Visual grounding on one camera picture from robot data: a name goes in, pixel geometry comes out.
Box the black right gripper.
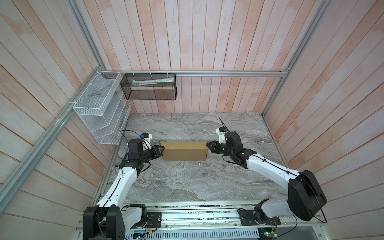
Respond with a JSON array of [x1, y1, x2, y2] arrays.
[[206, 140, 234, 158]]

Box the brown cardboard box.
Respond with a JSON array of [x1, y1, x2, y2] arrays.
[[162, 142, 208, 161]]

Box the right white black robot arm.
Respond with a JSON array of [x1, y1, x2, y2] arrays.
[[207, 127, 327, 225]]

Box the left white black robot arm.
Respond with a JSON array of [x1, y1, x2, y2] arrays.
[[83, 133, 165, 240]]

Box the white paper in black basket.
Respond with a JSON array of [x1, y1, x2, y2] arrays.
[[132, 77, 175, 87]]

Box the left green circuit board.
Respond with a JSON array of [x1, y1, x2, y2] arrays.
[[132, 232, 147, 240]]

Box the green circuit board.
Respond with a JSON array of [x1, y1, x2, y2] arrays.
[[132, 232, 147, 240], [258, 229, 277, 240]]

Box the right green circuit board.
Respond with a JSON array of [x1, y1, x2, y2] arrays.
[[258, 229, 277, 240]]

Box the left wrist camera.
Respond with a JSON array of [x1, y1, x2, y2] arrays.
[[140, 133, 152, 150]]

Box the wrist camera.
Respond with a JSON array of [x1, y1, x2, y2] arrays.
[[140, 133, 152, 150], [216, 127, 228, 144]]

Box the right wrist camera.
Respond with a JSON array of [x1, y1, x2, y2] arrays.
[[216, 127, 228, 144]]

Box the black wire mesh basket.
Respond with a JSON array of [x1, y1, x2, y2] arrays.
[[120, 73, 178, 101]]

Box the white wire mesh shelf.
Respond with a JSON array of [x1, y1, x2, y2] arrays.
[[74, 71, 132, 145]]

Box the aluminium mounting rail frame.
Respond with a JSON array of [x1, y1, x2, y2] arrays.
[[74, 199, 325, 233]]

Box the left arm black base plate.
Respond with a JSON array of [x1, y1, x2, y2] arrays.
[[141, 212, 162, 229]]

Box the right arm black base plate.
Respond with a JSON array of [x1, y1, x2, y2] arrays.
[[237, 208, 281, 226]]

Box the white slotted cable duct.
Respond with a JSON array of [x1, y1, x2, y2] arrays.
[[126, 229, 260, 240]]

